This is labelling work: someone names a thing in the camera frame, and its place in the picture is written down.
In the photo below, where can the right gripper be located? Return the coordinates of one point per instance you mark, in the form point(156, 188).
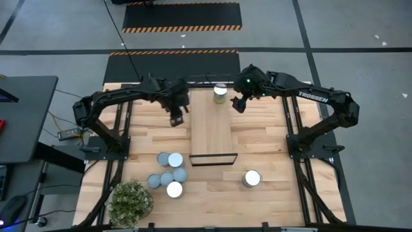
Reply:
point(247, 93)

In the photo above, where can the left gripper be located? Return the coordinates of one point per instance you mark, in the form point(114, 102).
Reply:
point(177, 98)

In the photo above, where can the carrots labelled tin can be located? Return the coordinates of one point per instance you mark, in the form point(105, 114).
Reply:
point(220, 91)

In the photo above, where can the peas labelled tin can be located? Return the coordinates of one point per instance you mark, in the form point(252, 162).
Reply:
point(175, 160)
point(251, 178)

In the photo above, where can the short tin can grey lid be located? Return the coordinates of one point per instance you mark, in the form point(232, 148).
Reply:
point(154, 180)
point(166, 178)
point(163, 158)

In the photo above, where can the orange labelled green tin can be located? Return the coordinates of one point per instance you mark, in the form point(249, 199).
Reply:
point(174, 190)

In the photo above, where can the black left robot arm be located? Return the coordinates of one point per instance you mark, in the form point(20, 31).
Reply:
point(128, 93)

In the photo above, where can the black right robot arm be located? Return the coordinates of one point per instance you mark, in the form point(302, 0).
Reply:
point(322, 98)

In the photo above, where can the black mat with hazard stripes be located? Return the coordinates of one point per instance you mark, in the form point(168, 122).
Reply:
point(174, 66)
point(181, 16)

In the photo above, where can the green potted plant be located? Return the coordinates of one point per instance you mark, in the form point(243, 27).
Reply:
point(129, 203)

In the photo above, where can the black power adapter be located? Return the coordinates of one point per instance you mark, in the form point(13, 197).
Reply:
point(69, 134)

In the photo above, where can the black desk foot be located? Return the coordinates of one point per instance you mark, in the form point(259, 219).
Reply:
point(61, 158)

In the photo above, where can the grey desk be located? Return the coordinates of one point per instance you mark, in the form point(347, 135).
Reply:
point(25, 119)

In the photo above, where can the black caster wheel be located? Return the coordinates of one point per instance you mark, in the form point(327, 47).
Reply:
point(41, 221)

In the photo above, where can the small red object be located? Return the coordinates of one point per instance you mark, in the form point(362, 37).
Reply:
point(1, 125)

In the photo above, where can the black computer mouse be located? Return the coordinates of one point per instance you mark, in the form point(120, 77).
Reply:
point(12, 209)

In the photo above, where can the black aluminium rig frame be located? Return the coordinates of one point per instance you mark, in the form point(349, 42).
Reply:
point(125, 85)

